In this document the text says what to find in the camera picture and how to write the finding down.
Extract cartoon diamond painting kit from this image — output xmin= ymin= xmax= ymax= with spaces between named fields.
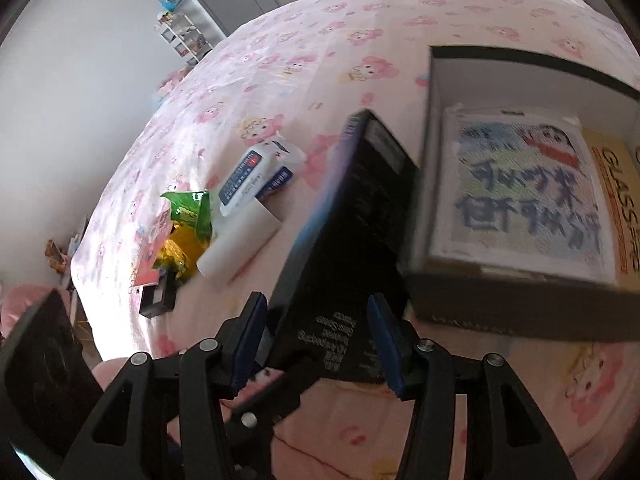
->
xmin=428 ymin=105 xmax=616 ymax=285

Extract black screen protector box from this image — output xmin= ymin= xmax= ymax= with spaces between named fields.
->
xmin=258 ymin=108 xmax=416 ymax=384

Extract white wet wipes pack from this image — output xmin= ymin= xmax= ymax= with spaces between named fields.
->
xmin=217 ymin=134 xmax=306 ymax=218

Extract black Daphne shoe box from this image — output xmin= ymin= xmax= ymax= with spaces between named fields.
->
xmin=402 ymin=46 xmax=639 ymax=342

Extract yellow snack packet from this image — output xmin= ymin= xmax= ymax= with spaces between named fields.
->
xmin=153 ymin=226 xmax=210 ymax=284

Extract red booklet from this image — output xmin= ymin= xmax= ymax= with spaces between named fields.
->
xmin=134 ymin=209 xmax=172 ymax=287

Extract white paper roll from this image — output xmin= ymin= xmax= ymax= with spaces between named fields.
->
xmin=196 ymin=198 xmax=281 ymax=286

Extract green snack packet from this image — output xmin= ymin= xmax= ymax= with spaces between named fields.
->
xmin=162 ymin=190 xmax=214 ymax=243

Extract yellow glass protector box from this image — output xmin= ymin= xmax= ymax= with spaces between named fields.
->
xmin=582 ymin=129 xmax=639 ymax=292

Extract white shelf rack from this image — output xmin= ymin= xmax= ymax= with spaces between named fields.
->
xmin=155 ymin=11 xmax=213 ymax=66

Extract pink cartoon bedspread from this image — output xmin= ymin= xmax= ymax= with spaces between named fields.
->
xmin=72 ymin=0 xmax=639 ymax=479

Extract small black frame box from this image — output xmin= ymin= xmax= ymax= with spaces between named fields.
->
xmin=139 ymin=270 xmax=177 ymax=318

